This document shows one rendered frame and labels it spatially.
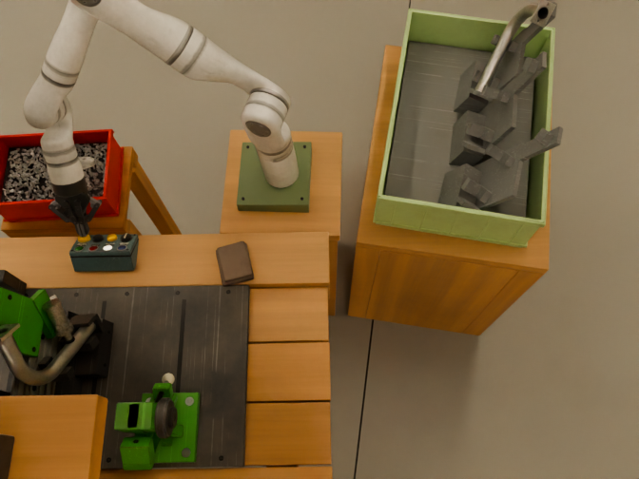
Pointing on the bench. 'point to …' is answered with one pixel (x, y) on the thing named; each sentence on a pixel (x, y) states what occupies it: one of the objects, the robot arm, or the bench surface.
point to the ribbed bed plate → (38, 369)
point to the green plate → (15, 304)
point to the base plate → (170, 359)
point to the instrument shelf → (54, 435)
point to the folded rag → (234, 263)
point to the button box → (126, 259)
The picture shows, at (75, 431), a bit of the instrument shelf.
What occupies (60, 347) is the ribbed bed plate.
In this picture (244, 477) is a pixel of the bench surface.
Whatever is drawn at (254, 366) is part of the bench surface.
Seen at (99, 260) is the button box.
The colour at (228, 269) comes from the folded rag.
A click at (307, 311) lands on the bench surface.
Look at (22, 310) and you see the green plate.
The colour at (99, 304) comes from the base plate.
